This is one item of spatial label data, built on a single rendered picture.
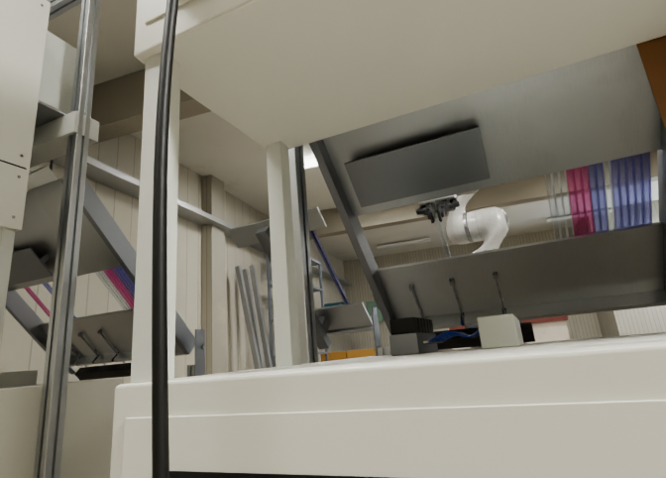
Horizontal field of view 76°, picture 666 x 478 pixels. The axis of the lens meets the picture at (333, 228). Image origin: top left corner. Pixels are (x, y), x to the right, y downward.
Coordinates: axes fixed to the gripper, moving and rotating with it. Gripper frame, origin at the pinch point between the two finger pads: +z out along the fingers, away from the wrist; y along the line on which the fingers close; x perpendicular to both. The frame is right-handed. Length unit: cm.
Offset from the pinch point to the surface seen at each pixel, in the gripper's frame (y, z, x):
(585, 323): 119, -775, 597
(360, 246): -18.7, 11.9, 0.1
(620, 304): 37.7, 5.9, 29.6
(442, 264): -0.7, 5.7, 11.8
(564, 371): 19, 84, -19
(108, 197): -318, -191, -9
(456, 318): -1.1, 4.7, 29.6
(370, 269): -18.6, 10.5, 7.7
